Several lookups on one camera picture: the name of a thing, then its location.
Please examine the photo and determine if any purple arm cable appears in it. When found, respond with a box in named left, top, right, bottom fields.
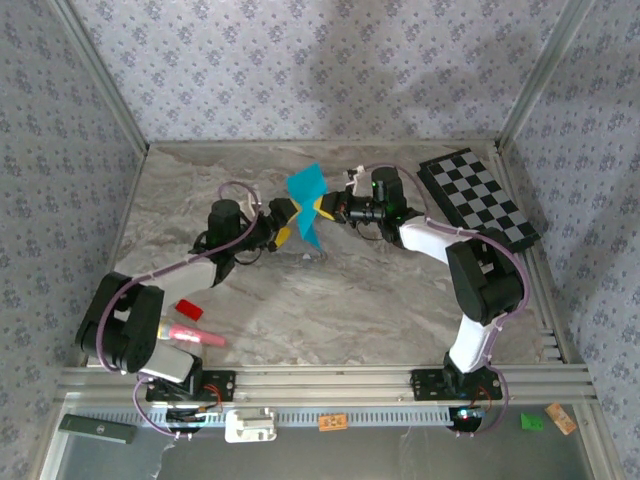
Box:
left=94, top=180, right=261, bottom=441
left=359, top=163, right=530, bottom=441

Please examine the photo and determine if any aluminium table side rail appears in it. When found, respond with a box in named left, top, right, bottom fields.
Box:
left=494, top=142, right=569, bottom=364

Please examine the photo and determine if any tan small tag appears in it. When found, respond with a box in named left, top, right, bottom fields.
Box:
left=544, top=402, right=578, bottom=436

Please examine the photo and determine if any black grey folding chessboard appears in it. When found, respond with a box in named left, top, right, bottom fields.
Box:
left=417, top=147, right=542, bottom=254

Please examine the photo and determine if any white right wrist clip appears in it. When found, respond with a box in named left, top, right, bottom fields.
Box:
left=343, top=164, right=369, bottom=195

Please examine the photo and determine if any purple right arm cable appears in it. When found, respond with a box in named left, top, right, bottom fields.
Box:
left=359, top=163, right=530, bottom=441

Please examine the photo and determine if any aluminium mounting rail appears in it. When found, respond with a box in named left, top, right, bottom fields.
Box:
left=54, top=364, right=599, bottom=406

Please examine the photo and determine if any black flat remote device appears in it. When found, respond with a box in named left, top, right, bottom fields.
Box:
left=58, top=413, right=137, bottom=445

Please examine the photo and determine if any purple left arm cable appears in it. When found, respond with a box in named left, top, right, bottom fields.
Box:
left=94, top=180, right=261, bottom=441

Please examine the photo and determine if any grey slotted cable duct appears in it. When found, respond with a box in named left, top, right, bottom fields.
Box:
left=74, top=405, right=484, bottom=430

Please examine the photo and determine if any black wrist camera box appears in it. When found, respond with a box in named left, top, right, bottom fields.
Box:
left=371, top=167, right=407, bottom=217
left=207, top=198, right=242, bottom=247

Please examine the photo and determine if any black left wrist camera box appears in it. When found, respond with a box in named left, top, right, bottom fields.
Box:
left=207, top=198, right=242, bottom=247

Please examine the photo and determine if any white plastic bracket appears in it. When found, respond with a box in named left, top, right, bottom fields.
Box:
left=224, top=407, right=278, bottom=444

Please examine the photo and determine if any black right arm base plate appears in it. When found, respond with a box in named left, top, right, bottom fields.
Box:
left=410, top=368, right=504, bottom=403

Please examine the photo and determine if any cyan cloth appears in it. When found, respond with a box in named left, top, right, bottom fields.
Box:
left=285, top=162, right=331, bottom=251

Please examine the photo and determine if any pink marker with yellow cap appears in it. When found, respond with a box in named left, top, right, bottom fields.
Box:
left=158, top=322, right=227, bottom=347

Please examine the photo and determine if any red block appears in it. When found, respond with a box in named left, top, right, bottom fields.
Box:
left=174, top=298, right=205, bottom=322

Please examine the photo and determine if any aluminium frame post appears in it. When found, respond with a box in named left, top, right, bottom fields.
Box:
left=47, top=0, right=150, bottom=151
left=497, top=0, right=596, bottom=151

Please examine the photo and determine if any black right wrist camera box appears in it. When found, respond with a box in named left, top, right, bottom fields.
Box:
left=371, top=167, right=407, bottom=217

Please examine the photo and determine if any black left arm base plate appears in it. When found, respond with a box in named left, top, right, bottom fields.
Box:
left=145, top=368, right=237, bottom=404

